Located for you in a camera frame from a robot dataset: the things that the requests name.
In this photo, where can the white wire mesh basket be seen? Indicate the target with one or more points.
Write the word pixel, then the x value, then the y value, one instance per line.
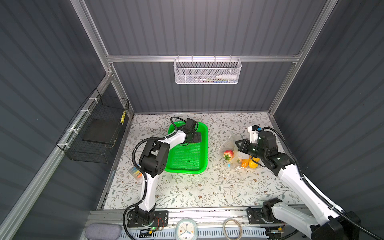
pixel 213 71

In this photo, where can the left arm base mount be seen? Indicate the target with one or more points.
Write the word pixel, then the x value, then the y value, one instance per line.
pixel 138 219

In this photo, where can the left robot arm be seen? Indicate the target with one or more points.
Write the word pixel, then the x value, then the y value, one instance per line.
pixel 150 157

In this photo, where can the green plastic basket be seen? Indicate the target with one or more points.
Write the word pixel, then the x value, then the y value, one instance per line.
pixel 192 158

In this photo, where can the black wire basket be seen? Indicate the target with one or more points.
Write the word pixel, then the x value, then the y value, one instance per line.
pixel 95 137

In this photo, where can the clear zip top bag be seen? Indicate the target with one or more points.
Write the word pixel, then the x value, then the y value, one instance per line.
pixel 236 160

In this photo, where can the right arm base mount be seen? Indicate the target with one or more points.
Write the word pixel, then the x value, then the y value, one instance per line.
pixel 257 216

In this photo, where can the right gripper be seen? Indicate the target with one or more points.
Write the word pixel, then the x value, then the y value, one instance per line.
pixel 242 148

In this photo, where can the orange carrot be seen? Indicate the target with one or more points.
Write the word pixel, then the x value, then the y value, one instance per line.
pixel 245 163

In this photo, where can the pack of coloured markers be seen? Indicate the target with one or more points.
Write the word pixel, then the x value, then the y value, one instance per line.
pixel 135 173

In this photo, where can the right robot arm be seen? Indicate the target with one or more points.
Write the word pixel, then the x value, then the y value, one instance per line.
pixel 327 221

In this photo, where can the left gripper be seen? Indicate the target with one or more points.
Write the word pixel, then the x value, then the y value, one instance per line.
pixel 197 137

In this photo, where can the grey cloth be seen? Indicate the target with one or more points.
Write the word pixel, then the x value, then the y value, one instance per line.
pixel 99 231

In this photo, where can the white analog clock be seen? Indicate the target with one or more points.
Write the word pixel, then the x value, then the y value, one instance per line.
pixel 186 229

